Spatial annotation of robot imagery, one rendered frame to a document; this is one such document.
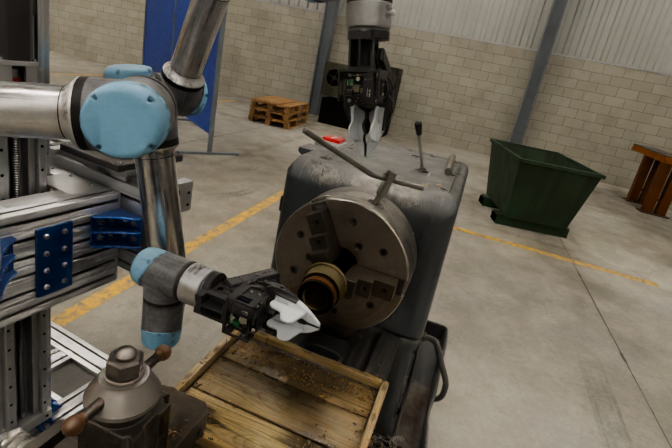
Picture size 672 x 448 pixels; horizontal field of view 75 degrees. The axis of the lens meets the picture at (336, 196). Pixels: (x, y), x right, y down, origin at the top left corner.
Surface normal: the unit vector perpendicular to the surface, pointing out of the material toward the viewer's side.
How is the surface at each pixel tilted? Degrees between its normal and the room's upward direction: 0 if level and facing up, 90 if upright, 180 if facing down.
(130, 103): 90
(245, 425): 0
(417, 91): 90
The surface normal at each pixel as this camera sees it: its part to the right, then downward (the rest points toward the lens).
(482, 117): -0.30, 0.24
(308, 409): 0.19, -0.93
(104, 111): 0.33, 0.34
